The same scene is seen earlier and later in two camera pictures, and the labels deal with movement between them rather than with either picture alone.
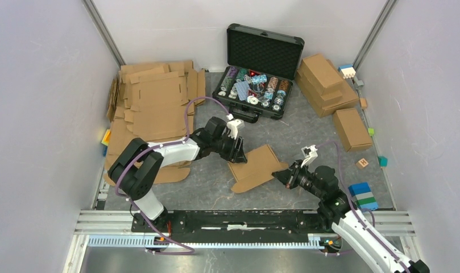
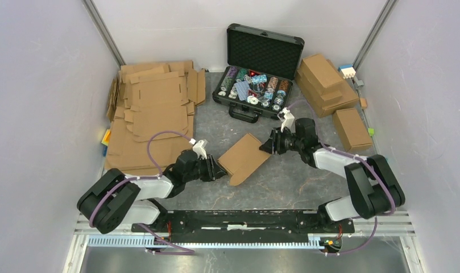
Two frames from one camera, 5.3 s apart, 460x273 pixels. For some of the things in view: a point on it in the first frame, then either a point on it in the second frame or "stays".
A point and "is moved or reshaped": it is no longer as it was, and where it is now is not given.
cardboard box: [319, 73] stays
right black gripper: [288, 177] to [273, 144]
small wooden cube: [363, 102] stays
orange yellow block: [106, 138] stays
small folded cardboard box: [351, 130] stays
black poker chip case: [261, 67] stays
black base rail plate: [237, 226] stays
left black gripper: [239, 156] to [213, 170]
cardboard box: [261, 162] is moved or reshaped
